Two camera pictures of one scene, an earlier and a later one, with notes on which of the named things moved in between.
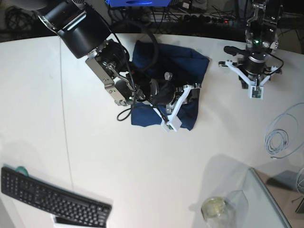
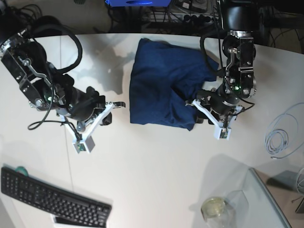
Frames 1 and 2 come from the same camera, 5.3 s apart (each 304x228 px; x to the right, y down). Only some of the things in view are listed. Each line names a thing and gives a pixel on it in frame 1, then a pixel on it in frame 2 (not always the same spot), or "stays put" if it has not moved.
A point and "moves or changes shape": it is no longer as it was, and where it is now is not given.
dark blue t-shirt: x=187 y=68 moves or changes shape
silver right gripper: x=261 y=37 -> x=239 y=49
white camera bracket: x=174 y=123 -> x=84 y=143
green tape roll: x=22 y=169 stays put
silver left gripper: x=121 y=90 -> x=26 y=59
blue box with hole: x=138 y=3 stays put
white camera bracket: x=256 y=89 -> x=220 y=131
